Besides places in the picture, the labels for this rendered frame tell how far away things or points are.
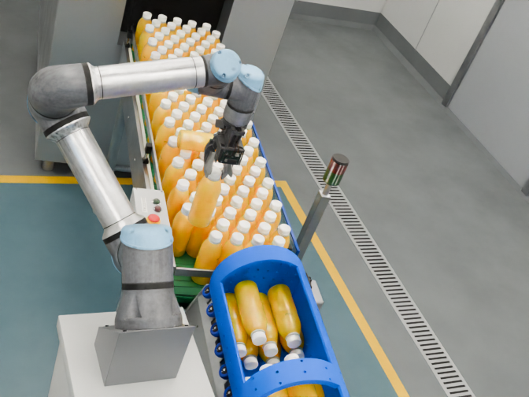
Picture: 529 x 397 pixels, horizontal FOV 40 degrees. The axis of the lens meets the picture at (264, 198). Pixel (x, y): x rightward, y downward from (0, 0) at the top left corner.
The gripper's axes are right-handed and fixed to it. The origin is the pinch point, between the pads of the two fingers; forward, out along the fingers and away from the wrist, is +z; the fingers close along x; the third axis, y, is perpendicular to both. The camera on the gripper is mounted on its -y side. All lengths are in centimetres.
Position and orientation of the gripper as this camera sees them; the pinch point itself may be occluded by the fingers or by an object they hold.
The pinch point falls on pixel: (214, 172)
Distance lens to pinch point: 208.2
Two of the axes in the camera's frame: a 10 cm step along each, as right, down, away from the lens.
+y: 2.1, 6.4, -7.4
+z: -3.0, 7.6, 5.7
